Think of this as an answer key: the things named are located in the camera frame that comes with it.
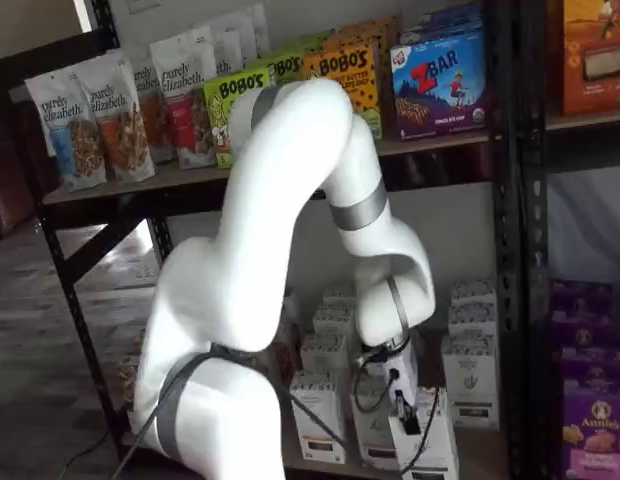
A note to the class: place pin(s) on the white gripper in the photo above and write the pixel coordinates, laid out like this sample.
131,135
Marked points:
390,362

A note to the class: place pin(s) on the white pantry box green strip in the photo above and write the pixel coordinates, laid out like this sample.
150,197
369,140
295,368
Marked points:
435,440

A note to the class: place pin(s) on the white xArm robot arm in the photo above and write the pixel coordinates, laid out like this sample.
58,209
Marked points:
290,150

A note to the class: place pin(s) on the white pantry box pink strip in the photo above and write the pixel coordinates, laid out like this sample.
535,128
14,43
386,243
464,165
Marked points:
372,440

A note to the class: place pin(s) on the white floral pantry box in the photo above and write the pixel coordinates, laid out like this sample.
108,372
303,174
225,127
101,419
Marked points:
472,322
315,430
472,294
340,295
470,385
335,320
325,352

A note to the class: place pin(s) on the purple Annie's box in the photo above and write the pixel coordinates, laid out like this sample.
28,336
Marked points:
595,362
582,305
597,435

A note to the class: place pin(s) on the black metal shelf rack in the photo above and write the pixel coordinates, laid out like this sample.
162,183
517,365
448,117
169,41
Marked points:
535,250
505,250

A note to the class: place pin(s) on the blue Z Bar box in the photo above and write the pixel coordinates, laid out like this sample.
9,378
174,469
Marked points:
440,90
440,25

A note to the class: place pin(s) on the orange Bobo's box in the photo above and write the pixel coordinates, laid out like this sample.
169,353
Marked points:
357,75
390,75

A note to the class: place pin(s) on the green Bobo's box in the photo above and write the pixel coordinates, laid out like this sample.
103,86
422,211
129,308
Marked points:
227,115
287,67

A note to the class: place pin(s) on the large orange snack box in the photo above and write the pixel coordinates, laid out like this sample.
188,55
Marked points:
595,60

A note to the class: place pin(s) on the purely elizabeth bag red label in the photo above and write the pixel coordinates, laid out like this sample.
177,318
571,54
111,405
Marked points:
187,110

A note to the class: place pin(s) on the purely elizabeth bag orange label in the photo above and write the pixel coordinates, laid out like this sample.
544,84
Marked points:
152,120
120,130

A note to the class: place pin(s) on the white purely elizabeth bag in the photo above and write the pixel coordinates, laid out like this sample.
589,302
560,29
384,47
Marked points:
255,30
227,45

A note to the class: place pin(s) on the purely elizabeth bag blue label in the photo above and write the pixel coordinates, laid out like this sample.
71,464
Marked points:
70,140

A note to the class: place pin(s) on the dark brown sofa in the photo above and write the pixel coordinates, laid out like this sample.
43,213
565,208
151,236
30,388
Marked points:
12,175

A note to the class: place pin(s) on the white wall switch plate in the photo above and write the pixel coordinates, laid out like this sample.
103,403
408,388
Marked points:
142,6

